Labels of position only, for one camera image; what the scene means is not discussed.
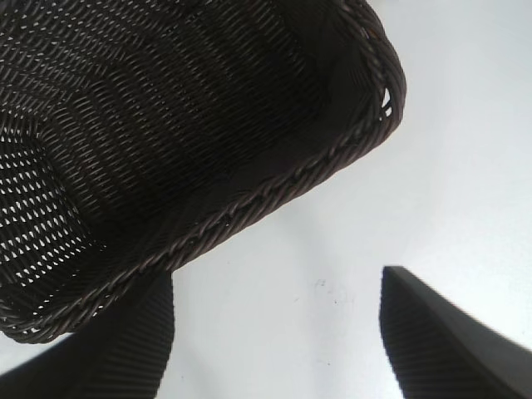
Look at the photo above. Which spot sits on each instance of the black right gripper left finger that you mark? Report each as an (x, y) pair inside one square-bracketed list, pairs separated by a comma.
[(104, 365)]

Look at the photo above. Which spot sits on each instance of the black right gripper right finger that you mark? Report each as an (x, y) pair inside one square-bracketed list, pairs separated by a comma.
[(449, 345)]

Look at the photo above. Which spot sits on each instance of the dark brown wicker basket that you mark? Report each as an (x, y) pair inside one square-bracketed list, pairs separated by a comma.
[(166, 124)]

